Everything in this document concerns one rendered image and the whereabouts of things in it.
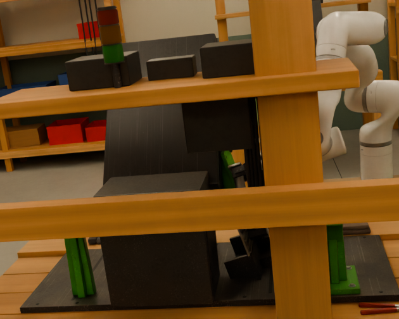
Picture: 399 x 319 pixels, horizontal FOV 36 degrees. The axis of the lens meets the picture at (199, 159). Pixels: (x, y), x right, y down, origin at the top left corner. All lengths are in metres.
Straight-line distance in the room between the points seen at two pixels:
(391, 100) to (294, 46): 0.93
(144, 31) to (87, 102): 5.98
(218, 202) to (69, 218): 0.38
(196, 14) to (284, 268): 5.96
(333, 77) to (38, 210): 0.78
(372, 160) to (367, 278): 0.65
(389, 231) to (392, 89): 0.51
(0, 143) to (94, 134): 1.14
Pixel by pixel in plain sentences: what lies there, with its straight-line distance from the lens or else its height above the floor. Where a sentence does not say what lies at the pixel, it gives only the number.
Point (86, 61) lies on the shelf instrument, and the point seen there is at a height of 1.61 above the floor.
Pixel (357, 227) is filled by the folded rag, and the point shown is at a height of 0.92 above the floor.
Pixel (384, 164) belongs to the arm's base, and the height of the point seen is 1.05.
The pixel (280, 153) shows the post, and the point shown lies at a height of 1.35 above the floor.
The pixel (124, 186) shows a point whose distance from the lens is 1.75.
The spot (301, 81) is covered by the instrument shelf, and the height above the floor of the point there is 1.53.
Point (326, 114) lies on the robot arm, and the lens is 1.72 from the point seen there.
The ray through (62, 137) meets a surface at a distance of 7.29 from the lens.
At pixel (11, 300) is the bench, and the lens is 2.07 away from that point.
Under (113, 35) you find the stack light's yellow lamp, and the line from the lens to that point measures 1.50.
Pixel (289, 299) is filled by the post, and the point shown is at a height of 0.97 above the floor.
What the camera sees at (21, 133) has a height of 0.43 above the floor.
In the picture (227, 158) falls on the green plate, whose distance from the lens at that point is 1.86.
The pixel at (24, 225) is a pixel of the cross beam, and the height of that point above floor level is 1.23.
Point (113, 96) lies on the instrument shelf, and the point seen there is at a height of 1.53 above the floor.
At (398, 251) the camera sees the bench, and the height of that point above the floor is 0.88.
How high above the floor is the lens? 1.73
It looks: 15 degrees down
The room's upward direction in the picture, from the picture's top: 7 degrees counter-clockwise
